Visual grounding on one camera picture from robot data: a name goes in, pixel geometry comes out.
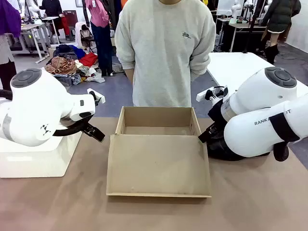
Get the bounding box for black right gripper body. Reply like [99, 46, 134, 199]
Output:
[207, 98, 231, 135]

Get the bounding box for black leather shoe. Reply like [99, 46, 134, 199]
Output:
[206, 131, 271, 161]

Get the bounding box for brown cardboard shoe box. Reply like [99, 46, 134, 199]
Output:
[106, 105, 212, 198]

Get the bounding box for person's right forearm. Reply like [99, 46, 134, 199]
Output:
[125, 68, 134, 85]

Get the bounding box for white plastic storage box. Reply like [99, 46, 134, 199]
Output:
[0, 131, 83, 179]

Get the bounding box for white table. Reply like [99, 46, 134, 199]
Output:
[206, 51, 308, 87]

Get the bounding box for pile of colourful clothes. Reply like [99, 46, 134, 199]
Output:
[44, 44, 106, 86]

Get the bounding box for person in grey sweatshirt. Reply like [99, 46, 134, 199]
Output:
[114, 0, 217, 108]

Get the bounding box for black framed work desk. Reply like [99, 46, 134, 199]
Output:
[216, 18, 268, 53]

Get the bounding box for black tripod pole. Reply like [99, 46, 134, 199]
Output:
[242, 0, 263, 54]

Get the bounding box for chair with white garment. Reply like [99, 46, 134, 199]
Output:
[75, 21, 96, 53]

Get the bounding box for person in dark puffer jacket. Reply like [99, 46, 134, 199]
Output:
[261, 0, 302, 65]

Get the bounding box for mannequin pink shirt blue jeans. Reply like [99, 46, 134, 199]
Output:
[85, 0, 114, 77]

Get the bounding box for grey workshop desk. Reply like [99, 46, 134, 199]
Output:
[20, 18, 61, 61]

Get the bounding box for person in black clothes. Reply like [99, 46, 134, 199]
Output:
[38, 0, 70, 40]

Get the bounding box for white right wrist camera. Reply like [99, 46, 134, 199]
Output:
[196, 86, 229, 103]

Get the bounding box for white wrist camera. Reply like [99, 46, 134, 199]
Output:
[196, 86, 229, 103]
[86, 88, 106, 106]

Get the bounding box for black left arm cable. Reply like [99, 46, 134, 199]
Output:
[52, 115, 93, 137]

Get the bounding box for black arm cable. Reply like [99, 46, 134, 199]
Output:
[52, 115, 93, 137]
[269, 112, 300, 162]

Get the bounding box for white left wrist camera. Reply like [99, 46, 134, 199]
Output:
[86, 88, 106, 106]

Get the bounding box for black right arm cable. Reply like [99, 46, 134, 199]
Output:
[269, 112, 300, 162]

